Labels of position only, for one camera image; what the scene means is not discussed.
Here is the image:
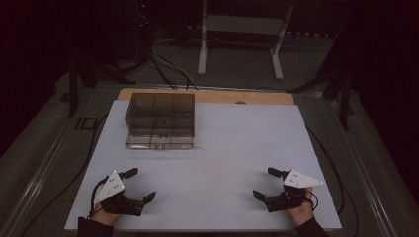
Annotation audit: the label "dark equipment with red light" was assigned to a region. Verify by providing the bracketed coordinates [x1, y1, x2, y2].
[130, 0, 156, 64]

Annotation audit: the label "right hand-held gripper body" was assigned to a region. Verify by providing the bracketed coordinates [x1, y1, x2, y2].
[264, 168, 324, 213]

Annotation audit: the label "clear smoky drawer organizer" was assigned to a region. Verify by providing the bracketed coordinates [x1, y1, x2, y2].
[124, 92, 206, 151]

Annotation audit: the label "person's right hand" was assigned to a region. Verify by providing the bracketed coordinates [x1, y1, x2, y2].
[286, 187, 315, 227]

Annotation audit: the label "person's left hand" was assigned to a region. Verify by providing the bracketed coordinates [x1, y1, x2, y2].
[89, 202, 121, 227]

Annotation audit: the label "black stand legs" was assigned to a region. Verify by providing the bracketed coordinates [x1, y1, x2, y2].
[286, 65, 356, 131]
[66, 58, 136, 119]

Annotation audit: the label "white table cover sheet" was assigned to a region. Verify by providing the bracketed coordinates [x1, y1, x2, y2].
[64, 100, 343, 231]

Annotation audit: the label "bundle of floor cables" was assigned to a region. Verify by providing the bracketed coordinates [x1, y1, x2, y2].
[148, 44, 201, 92]

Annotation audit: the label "white metal stand frame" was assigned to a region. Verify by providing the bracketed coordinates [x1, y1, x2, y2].
[197, 0, 294, 81]

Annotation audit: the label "aluminium floor rail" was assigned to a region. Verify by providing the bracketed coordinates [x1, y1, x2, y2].
[324, 93, 401, 237]
[0, 86, 100, 237]

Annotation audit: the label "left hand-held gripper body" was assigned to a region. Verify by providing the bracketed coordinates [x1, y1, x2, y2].
[93, 169, 146, 217]

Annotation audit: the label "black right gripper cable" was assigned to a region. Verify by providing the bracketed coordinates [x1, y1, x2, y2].
[304, 190, 320, 212]

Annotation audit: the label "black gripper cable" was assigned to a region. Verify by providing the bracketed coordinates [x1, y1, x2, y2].
[87, 176, 112, 220]
[304, 190, 320, 212]

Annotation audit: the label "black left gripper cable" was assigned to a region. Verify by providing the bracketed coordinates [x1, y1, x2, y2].
[87, 176, 112, 220]

